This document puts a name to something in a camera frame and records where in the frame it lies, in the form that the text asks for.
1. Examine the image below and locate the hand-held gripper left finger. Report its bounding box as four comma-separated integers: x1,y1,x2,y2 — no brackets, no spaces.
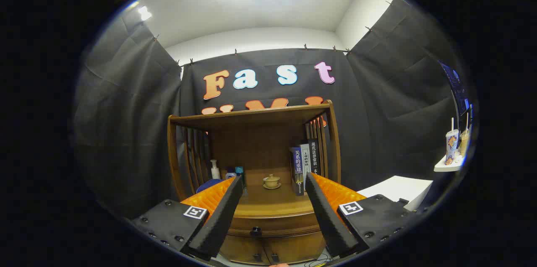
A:
130,176,244,261

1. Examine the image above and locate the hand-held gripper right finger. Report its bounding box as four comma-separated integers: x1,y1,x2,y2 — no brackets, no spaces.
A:
305,172,416,259

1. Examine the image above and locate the wooden drawer with black knob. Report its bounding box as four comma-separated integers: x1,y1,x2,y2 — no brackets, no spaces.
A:
227,212,326,239

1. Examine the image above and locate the wooden cabinet door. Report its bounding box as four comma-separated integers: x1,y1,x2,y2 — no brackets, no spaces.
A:
219,236,269,265
263,233,327,264

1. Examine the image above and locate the wooden countertop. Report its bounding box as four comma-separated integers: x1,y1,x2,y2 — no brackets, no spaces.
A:
197,182,319,218

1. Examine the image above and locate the wooden cabinet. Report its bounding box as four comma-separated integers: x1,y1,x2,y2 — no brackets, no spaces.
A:
167,100,341,265

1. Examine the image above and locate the blue towel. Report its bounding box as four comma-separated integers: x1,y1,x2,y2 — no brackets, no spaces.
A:
196,179,225,194

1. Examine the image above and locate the book with blue spine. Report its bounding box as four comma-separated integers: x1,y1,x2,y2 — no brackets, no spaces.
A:
291,148,305,196

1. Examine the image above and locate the beige lidded teacup with saucer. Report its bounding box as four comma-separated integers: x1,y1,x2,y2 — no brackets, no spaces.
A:
263,174,282,190

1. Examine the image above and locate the book with black spine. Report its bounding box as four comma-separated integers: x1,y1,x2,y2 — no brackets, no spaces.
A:
308,139,321,176

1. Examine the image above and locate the book with grey spine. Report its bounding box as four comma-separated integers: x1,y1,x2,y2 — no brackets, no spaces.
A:
300,144,312,175

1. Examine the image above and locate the white table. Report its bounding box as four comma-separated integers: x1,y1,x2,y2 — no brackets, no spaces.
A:
357,176,433,212

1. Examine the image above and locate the small white shelf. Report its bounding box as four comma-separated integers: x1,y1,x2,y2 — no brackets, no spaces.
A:
434,154,466,172

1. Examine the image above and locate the printed cup with straw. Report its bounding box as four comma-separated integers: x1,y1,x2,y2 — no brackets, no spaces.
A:
445,117,460,166

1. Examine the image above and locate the brown drink cup with straw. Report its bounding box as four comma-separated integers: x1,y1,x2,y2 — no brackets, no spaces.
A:
459,112,470,158

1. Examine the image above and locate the dark monitor screen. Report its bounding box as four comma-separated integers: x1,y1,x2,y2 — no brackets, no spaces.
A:
438,61,472,117

